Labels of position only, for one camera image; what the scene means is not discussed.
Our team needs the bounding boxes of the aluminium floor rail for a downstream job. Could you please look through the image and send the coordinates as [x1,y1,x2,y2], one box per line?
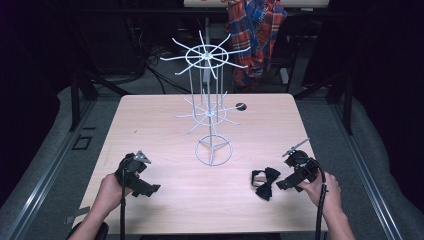
[328,98,406,240]
[0,98,98,240]

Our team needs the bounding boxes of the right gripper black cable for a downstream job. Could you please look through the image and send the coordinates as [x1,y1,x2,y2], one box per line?
[310,158,329,240]

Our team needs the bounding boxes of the black floor cables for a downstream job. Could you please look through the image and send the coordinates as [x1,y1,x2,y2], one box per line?
[128,19,193,95]

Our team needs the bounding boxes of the person's right hand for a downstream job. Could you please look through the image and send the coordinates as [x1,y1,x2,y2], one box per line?
[297,171,343,216]

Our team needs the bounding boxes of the person's left hand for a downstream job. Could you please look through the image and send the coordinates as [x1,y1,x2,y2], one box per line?
[98,172,134,214]

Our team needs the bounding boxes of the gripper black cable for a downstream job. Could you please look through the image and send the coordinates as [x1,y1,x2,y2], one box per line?
[310,158,329,240]
[119,156,135,240]

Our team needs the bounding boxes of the black chair part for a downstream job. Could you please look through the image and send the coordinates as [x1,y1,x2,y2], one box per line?
[66,221,110,240]

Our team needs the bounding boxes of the grey tape piece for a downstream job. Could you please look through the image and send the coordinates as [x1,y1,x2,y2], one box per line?
[64,205,92,225]

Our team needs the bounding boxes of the black metal stand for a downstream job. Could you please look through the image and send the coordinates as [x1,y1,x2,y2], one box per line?
[69,71,101,132]
[293,71,354,136]

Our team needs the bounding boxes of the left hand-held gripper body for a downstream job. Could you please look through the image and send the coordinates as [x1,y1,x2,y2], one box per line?
[114,149,153,198]

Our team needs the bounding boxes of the red blue plaid scarf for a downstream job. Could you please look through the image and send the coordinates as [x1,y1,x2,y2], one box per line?
[226,0,288,94]

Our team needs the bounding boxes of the black bow tie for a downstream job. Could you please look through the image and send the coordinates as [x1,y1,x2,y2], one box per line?
[250,166,282,202]

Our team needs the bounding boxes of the white wire rotating rack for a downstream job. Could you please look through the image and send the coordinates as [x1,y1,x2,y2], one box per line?
[159,29,252,167]

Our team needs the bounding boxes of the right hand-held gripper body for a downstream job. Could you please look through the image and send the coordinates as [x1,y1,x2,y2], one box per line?
[281,137,322,188]

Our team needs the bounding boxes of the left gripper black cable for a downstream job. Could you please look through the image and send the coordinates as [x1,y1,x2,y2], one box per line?
[119,156,135,240]

